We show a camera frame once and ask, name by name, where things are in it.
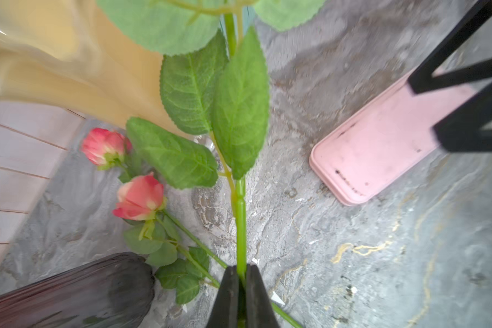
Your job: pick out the pink case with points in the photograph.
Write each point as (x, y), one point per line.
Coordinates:
(383, 140)

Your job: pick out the orange rose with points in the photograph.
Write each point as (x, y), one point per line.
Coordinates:
(214, 86)

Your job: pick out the purple ribbed glass vase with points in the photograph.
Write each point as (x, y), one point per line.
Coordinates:
(115, 291)

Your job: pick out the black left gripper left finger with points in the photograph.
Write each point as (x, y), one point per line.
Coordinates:
(225, 312)

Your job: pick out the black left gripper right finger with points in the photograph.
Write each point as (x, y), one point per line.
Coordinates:
(259, 311)

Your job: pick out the pink rose upper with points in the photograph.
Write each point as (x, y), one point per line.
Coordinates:
(109, 150)

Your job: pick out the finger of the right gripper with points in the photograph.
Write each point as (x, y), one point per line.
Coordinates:
(424, 79)
(462, 130)

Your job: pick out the yellow ruffled vase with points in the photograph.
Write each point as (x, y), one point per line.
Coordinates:
(68, 54)

